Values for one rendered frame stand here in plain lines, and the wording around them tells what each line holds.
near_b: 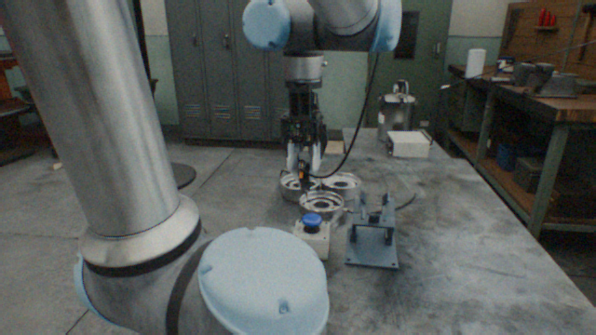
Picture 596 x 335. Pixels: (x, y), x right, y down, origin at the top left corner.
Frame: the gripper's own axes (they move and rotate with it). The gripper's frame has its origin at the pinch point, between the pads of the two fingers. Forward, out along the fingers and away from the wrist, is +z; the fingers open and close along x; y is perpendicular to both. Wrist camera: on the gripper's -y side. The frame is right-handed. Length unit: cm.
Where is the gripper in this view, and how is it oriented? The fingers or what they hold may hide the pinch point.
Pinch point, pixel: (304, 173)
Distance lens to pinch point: 77.3
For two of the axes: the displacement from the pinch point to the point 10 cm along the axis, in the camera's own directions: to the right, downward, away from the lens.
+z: 0.0, 9.3, 3.7
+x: 9.9, 0.6, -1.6
